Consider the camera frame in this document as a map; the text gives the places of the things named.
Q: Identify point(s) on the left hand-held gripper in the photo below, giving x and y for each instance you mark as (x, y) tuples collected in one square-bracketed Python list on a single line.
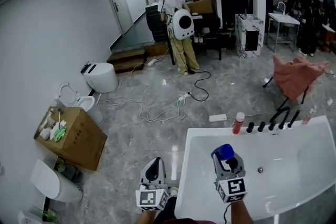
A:
[(152, 199)]

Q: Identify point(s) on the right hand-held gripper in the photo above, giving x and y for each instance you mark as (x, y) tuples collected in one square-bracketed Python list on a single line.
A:
[(235, 187)]

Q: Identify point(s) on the blue cylindrical bottle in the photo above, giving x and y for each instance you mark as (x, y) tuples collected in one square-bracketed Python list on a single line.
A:
[(224, 151)]

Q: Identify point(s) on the white bathtub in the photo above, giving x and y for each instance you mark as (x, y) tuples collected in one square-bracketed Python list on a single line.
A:
[(288, 165)]

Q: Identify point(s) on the person's right forearm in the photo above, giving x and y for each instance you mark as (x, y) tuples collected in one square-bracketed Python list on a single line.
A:
[(241, 213)]

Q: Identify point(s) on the person's left forearm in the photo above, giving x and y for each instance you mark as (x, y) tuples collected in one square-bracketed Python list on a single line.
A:
[(145, 219)]

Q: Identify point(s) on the red bottle with white cap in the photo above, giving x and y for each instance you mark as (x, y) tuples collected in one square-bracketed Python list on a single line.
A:
[(238, 124)]

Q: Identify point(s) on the wide white power strip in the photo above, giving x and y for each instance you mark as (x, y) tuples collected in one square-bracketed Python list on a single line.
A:
[(218, 118)]

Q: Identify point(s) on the person's red shirt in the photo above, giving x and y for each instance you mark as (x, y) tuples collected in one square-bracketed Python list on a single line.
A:
[(189, 221)]

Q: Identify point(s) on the black arched faucet spout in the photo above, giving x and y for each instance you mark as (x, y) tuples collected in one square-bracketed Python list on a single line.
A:
[(281, 125)]

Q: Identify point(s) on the closed brown cardboard box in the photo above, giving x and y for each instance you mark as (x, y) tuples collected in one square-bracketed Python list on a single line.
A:
[(81, 139)]

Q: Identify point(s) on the black hand shower wand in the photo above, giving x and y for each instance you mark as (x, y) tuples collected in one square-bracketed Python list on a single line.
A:
[(294, 118)]

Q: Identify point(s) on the dark grey bag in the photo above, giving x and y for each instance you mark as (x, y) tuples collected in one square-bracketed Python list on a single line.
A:
[(71, 171)]

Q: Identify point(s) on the small clear pink bottle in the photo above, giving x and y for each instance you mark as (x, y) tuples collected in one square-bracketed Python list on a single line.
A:
[(308, 116)]

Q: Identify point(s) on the white toilet with raised seat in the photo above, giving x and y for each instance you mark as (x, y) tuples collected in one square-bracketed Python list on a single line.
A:
[(86, 102)]

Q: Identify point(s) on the white toilet with closed lid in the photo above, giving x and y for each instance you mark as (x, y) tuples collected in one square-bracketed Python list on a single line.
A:
[(52, 183)]

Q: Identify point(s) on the green cloth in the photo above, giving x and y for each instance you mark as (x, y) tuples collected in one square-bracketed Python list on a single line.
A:
[(60, 134)]

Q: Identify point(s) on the white smart toilet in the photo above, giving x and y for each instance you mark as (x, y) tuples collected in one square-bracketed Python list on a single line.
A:
[(103, 78)]

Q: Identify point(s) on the pink cloth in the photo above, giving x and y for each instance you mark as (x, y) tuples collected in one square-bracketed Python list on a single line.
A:
[(296, 78)]

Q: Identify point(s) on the green bottle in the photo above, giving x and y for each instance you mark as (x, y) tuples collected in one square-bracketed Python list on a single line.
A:
[(50, 215)]

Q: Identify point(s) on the white crumpled cloth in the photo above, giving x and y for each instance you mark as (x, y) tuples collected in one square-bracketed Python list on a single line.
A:
[(46, 133)]

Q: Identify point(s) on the wooden step platform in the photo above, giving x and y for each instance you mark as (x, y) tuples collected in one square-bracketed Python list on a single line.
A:
[(126, 60)]

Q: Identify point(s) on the beige plastic bottle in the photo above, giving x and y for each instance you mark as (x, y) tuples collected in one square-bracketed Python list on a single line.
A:
[(47, 119)]

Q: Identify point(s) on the white cup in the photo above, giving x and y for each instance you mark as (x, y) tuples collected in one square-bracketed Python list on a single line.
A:
[(200, 39), (196, 39)]

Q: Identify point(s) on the black table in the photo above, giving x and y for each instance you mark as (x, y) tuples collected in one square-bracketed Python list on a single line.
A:
[(212, 34)]

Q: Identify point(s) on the marble pattern cabinet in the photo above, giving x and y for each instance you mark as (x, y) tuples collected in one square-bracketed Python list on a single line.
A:
[(242, 34)]

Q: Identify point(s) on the white bowl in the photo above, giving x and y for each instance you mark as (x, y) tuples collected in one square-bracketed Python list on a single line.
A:
[(205, 30)]

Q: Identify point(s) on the black dresser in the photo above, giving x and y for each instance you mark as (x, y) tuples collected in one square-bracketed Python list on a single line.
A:
[(155, 23)]

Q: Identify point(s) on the white sink stand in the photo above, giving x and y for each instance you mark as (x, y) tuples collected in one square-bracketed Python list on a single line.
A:
[(283, 18)]

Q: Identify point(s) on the black cabinet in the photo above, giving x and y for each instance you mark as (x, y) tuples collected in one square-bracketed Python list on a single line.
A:
[(233, 2)]

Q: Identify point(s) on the white door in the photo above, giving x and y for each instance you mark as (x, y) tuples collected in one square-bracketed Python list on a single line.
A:
[(118, 2)]

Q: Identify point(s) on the black chair frame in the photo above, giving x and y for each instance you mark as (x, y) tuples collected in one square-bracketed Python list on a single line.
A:
[(304, 95)]

